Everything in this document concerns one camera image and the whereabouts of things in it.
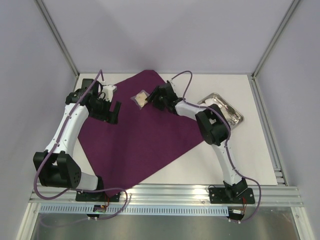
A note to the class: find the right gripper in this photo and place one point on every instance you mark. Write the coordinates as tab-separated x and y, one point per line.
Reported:
160	97

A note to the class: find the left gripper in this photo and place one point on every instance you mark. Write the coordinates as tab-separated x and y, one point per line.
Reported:
111	116

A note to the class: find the gauze packet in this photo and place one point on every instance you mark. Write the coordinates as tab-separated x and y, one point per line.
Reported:
229	114
140	99

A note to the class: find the purple cloth mat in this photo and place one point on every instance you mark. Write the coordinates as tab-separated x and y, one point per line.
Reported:
143	141

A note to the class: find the steel instrument tray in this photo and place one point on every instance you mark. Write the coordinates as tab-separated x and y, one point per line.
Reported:
215	98

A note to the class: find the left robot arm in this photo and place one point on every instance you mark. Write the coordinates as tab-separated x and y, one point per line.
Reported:
56	165

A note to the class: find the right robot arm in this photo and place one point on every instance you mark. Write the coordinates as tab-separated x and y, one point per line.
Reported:
213	128

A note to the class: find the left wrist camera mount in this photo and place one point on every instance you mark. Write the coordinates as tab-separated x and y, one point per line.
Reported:
109	91

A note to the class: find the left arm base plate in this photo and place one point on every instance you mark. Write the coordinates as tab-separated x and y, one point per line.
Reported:
99	195

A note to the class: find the slotted cable duct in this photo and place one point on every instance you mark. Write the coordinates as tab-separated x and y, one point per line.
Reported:
147	210

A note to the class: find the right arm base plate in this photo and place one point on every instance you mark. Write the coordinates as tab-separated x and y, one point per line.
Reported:
218	195

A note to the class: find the left aluminium frame post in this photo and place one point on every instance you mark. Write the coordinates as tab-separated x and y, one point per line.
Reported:
57	36

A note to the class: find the aluminium frame post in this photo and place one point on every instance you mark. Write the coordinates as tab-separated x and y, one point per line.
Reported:
276	36
57	36

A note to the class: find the aluminium front rail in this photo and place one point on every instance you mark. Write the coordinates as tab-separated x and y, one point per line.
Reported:
180	195

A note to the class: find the aluminium rail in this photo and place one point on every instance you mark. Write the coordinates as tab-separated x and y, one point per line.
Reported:
180	195
267	132

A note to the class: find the right side aluminium rail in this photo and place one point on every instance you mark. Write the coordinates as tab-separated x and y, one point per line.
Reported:
267	132

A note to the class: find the right aluminium frame post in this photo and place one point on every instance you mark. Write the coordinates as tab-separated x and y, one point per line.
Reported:
276	36

